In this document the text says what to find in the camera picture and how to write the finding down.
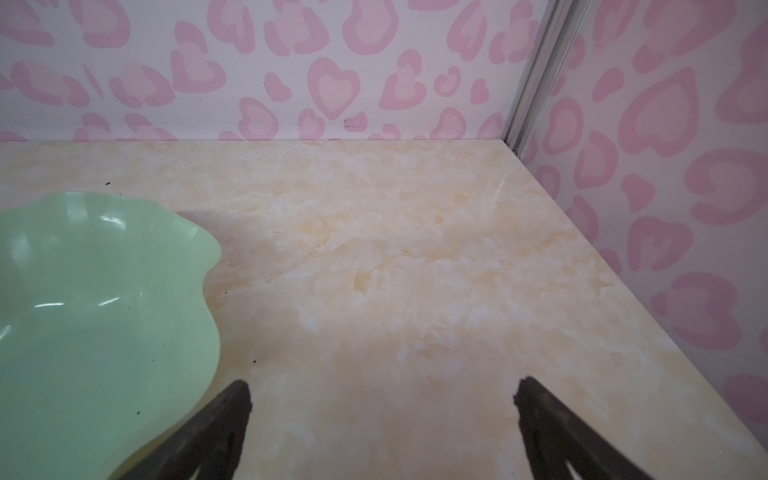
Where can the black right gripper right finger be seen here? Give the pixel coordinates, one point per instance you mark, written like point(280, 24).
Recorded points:
point(560, 445)

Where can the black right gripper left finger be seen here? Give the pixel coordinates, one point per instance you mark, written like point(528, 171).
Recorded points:
point(208, 446)

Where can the aluminium corner post right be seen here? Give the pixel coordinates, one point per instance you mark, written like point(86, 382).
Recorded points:
point(557, 31)

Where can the green wavy fruit bowl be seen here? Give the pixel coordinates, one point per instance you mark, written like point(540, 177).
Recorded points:
point(106, 337)

